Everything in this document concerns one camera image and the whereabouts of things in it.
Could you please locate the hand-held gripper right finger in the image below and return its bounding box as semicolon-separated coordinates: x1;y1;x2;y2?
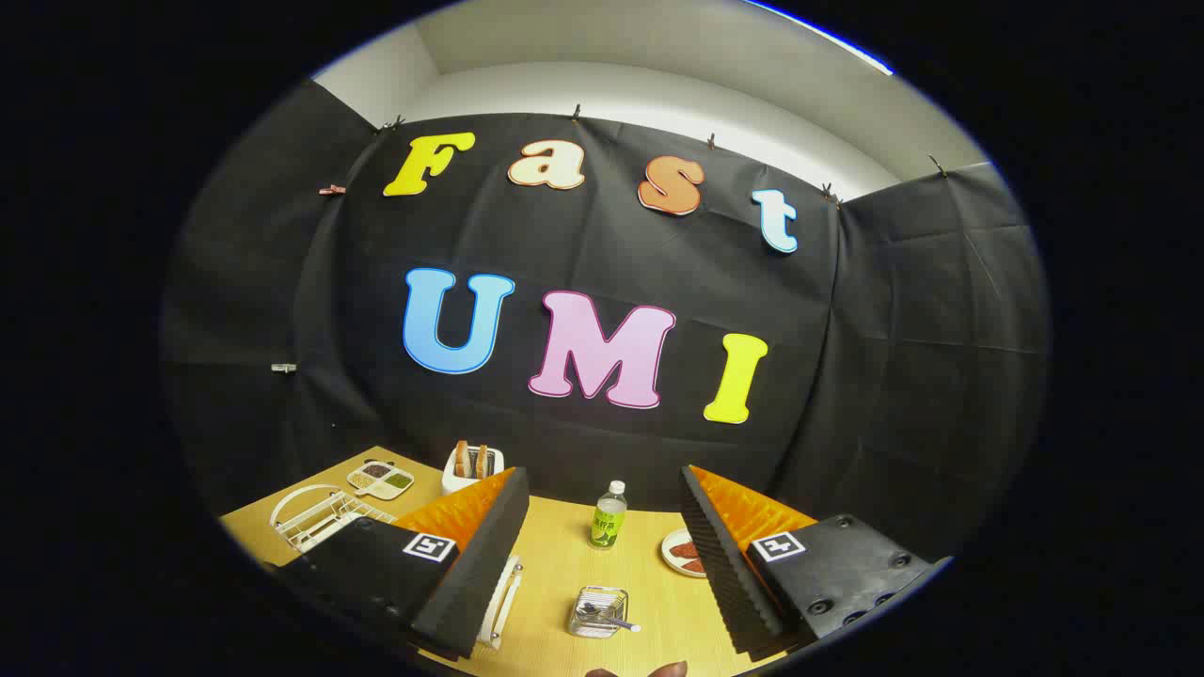
683;465;951;656

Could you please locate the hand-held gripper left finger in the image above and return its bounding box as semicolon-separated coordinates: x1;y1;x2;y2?
279;467;531;661

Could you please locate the spoon with checkered handle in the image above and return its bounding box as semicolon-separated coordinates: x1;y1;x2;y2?
576;602;642;633

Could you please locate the metal wire basket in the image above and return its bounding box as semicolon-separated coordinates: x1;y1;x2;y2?
567;586;629;640

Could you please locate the white wire dish rack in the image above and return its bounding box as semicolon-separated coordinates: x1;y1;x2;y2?
270;483;524;652

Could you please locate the white oval plate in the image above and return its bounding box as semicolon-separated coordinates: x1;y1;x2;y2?
660;528;708;578

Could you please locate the white toaster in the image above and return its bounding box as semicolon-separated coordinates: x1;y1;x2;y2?
441;448;505;496

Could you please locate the green label drink bottle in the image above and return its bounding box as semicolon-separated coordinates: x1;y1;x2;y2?
590;480;628;550

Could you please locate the divided white snack tray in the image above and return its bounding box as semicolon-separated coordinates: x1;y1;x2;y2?
346;460;415;501

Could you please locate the black backdrop cloth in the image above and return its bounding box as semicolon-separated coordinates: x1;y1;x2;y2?
160;80;1050;565

